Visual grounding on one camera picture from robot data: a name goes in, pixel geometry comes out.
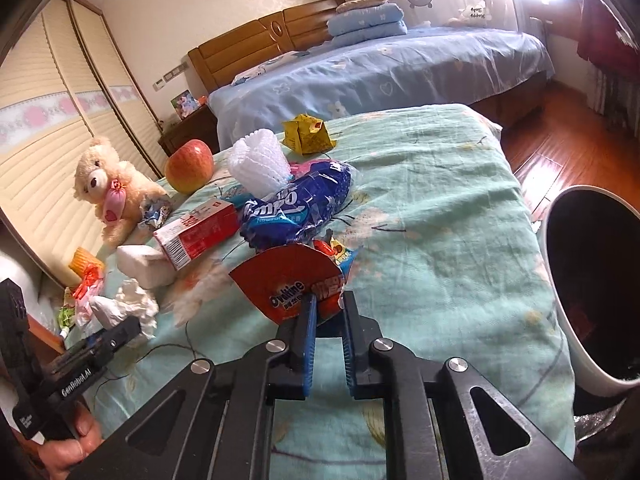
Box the red Ovaltine snack wrapper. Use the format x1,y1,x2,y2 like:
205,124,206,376
230,238,357,325

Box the blue Tempo tissue pack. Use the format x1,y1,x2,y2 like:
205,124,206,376
240,159,355,252

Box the red white carton box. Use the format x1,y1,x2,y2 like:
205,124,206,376
154,198,239,271

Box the white black trash bin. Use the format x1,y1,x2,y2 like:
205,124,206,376
538,185,639,398

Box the person's left hand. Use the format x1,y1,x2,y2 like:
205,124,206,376
38,403,103,480

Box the green snack pouch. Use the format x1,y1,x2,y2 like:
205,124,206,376
56,287,75,339

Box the red pink plastic wrapper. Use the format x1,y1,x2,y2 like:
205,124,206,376
73,263,104,327

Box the crumpled white tissue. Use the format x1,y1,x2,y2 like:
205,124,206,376
89,278,160,344

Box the orange foam fruit net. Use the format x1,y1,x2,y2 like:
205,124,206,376
67,247,104,278

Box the floral teal bed sheet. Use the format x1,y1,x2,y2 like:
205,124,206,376
87,104,575,455

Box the white tissue pack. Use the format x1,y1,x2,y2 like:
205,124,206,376
116,245,177,289

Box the white foam fruit net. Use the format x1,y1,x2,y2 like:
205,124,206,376
227,129,292,198

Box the blue white crumpled wrapper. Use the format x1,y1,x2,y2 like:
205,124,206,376
138,196,172,232

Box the yellow crumpled wrapper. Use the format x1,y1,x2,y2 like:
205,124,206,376
282,114,336,156

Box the red yellow apple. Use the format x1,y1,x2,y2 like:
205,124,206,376
165,140,215,195

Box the cream teddy bear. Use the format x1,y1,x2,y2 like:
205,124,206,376
74,136,169,247

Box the dark wooden nightstand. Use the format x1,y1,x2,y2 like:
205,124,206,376
158,106,220,156

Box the framed photo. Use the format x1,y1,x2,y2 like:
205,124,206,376
171,90,201,120

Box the blue quilted bed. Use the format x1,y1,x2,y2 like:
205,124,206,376
208,27,554,148

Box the wooden headboard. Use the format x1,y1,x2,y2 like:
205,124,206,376
188,0,345,92

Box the blue folded pillows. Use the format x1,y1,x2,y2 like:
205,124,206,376
326,0,408,48

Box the red hanging jacket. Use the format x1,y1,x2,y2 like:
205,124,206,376
577,0,639,82

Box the grey bed guard rail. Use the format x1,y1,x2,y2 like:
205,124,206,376
390,0,527,32

